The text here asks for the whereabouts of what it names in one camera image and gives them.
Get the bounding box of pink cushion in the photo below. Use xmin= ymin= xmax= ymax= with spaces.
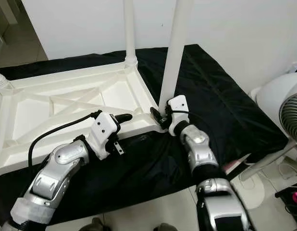
xmin=222 ymin=154 xmax=251 ymax=175

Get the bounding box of grey left robot foot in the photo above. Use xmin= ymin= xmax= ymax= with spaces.
xmin=84 ymin=218 xmax=108 ymax=231

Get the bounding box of black magenta hair dryer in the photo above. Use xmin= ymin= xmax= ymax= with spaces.
xmin=276 ymin=185 xmax=297 ymax=212

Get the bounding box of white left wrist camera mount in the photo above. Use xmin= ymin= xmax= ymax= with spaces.
xmin=90 ymin=112 xmax=120 ymax=160

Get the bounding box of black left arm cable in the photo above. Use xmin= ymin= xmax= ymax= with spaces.
xmin=27 ymin=110 xmax=103 ymax=169

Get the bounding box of black cloth table cover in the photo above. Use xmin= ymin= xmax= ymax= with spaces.
xmin=0 ymin=44 xmax=288 ymax=224

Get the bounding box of grey robot foot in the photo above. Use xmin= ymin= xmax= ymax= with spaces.
xmin=154 ymin=223 xmax=178 ymax=231
xmin=84 ymin=218 xmax=108 ymax=231

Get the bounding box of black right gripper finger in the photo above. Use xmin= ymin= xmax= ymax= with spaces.
xmin=149 ymin=107 xmax=166 ymax=128

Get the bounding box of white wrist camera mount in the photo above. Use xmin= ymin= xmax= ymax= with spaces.
xmin=90 ymin=112 xmax=120 ymax=160
xmin=168 ymin=95 xmax=190 ymax=136

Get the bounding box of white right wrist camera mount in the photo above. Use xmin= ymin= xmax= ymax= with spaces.
xmin=168 ymin=95 xmax=190 ymax=136

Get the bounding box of white plastic children tabletop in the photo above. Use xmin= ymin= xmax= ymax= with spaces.
xmin=0 ymin=60 xmax=168 ymax=180

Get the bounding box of grey right robot foot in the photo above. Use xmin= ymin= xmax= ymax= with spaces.
xmin=154 ymin=223 xmax=178 ymax=231

